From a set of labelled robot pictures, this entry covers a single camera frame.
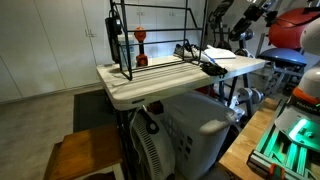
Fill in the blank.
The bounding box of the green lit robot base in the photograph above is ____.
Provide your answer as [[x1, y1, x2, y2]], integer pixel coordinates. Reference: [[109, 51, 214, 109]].
[[247, 67, 320, 180]]

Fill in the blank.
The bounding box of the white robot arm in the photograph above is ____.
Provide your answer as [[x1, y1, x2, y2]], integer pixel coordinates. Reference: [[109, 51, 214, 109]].
[[300, 18, 320, 55]]

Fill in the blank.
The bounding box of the black metal rack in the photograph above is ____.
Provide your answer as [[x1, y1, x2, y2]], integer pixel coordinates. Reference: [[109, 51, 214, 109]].
[[105, 0, 206, 80]]

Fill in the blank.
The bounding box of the white folding table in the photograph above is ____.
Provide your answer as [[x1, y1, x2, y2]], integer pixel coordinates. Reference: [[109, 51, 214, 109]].
[[97, 56, 265, 111]]

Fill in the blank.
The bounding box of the left grey sneaker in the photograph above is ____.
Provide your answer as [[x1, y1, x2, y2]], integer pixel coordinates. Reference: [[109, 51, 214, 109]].
[[173, 44, 199, 60]]

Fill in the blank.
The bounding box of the white laundry basket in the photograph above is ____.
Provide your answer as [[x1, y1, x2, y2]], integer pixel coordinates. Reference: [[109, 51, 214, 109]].
[[161, 91, 237, 180]]

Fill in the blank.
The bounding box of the white floor fan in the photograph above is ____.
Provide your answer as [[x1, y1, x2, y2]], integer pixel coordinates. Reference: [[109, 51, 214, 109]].
[[130, 109, 175, 180]]

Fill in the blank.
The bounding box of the white plastic container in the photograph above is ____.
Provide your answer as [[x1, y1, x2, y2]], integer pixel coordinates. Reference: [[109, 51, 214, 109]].
[[118, 35, 136, 71]]

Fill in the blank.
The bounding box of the orange power drill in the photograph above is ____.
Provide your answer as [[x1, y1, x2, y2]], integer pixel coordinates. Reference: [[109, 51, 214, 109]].
[[134, 26, 148, 67]]

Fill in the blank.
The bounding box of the white dustpan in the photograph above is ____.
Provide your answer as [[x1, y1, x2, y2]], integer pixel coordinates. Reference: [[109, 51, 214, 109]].
[[204, 45, 236, 59]]

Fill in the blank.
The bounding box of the black floor mat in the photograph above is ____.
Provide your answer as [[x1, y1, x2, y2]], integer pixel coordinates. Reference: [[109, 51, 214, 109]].
[[73, 89, 116, 132]]

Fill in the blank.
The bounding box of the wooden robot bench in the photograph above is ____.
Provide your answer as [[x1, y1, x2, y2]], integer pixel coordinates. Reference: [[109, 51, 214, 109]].
[[218, 98, 278, 180]]

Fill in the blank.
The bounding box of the wooden stool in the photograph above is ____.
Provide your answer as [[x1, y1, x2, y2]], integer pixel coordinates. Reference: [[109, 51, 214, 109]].
[[43, 125, 128, 180]]

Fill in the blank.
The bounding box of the blue balance trainer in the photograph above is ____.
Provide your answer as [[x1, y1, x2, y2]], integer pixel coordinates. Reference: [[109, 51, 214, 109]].
[[258, 48, 307, 67]]

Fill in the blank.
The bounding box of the red exercise ball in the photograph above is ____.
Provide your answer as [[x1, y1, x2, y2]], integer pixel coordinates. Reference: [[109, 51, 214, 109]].
[[268, 7, 320, 49]]

